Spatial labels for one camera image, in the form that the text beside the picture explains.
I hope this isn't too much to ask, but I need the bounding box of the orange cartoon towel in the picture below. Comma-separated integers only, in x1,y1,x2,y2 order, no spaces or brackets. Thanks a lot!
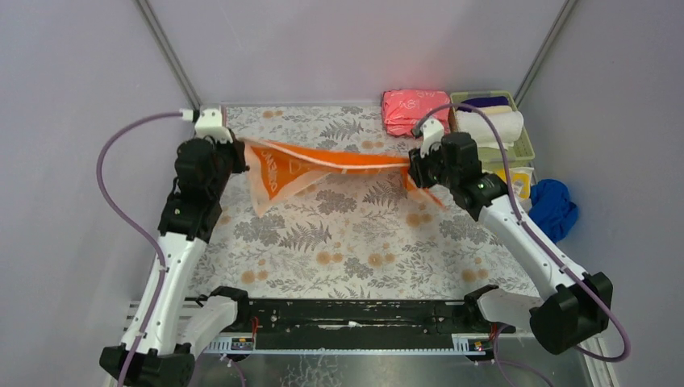
243,138,444,217

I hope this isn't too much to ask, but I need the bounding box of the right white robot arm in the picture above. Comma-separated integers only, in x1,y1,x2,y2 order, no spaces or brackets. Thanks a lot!
408,133,613,355

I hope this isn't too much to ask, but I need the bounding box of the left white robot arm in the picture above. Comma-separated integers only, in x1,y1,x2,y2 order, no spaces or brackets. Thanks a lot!
99,137,250,386

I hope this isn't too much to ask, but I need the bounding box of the cream rolled towel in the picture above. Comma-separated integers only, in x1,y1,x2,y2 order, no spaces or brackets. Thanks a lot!
478,106,513,115

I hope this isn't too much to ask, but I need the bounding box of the white rolled towel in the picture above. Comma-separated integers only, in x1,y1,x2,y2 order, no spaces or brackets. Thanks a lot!
455,110,523,150

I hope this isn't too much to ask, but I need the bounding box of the yellow white crumpled towel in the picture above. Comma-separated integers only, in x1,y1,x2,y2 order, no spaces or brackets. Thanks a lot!
508,167,534,201

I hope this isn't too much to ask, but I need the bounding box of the purple rolled towel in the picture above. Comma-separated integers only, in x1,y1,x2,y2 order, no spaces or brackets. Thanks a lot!
461,96,511,108

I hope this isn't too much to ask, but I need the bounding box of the pink folded towel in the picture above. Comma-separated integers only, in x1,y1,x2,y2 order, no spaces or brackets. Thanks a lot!
381,89,451,137

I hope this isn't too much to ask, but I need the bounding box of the blue crumpled towel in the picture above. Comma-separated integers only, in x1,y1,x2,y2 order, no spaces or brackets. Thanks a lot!
528,179,579,243

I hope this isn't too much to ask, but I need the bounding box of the floral tablecloth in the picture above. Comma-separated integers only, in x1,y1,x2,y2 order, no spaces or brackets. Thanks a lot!
152,105,560,302

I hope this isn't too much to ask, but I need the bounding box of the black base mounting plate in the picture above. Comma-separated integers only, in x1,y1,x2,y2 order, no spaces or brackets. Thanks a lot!
224,298,499,352

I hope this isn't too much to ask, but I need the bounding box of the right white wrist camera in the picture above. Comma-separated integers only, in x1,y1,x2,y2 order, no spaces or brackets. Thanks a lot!
419,118,444,158

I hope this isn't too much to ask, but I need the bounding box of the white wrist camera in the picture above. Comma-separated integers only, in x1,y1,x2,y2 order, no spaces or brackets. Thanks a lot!
419,118,444,158
179,106,235,144

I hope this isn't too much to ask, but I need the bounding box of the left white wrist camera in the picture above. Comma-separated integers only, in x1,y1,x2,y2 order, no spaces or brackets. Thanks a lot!
179,106,235,144

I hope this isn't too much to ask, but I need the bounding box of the aluminium frame rail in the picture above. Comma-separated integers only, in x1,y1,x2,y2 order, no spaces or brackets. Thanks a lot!
123,300,603,356

